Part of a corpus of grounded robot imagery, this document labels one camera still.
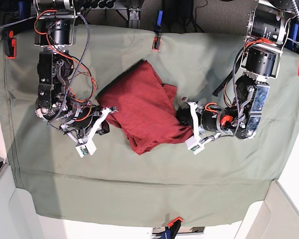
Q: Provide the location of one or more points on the white bin left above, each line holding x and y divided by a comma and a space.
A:
18, 218

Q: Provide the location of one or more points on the robot arm image right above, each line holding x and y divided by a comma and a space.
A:
245, 89

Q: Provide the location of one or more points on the white camera box image-left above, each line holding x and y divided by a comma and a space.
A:
85, 149

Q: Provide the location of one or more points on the white camera box image-right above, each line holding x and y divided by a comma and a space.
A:
194, 145

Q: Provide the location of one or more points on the blue clamp handle left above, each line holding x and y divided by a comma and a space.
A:
24, 8

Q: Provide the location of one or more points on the white bin right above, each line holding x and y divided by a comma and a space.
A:
275, 217

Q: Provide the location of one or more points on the orange black clamp bottom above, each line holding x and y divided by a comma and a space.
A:
172, 229

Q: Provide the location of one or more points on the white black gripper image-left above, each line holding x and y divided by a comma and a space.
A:
83, 128

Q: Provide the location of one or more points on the red long-sleeve T-shirt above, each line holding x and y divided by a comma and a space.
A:
145, 108

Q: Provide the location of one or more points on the robot arm image left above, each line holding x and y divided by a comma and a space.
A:
56, 102

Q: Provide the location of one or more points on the blue clamp handle top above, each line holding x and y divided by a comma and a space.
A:
157, 27

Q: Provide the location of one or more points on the blue clamp handle right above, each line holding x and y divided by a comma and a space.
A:
294, 31

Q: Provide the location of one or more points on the orange black clamp top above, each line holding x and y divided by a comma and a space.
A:
157, 42

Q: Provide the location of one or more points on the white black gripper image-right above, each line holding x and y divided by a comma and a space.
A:
188, 116

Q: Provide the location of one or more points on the metal table leg bracket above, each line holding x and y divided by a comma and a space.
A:
132, 17

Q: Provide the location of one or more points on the orange black clamp left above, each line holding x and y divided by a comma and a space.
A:
9, 43

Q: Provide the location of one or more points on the white bin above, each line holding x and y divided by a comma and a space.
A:
18, 218
275, 217

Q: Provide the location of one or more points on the blue clamp handle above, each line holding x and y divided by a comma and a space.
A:
294, 31
157, 27
24, 8

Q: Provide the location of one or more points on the green table cloth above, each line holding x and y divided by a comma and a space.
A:
115, 185

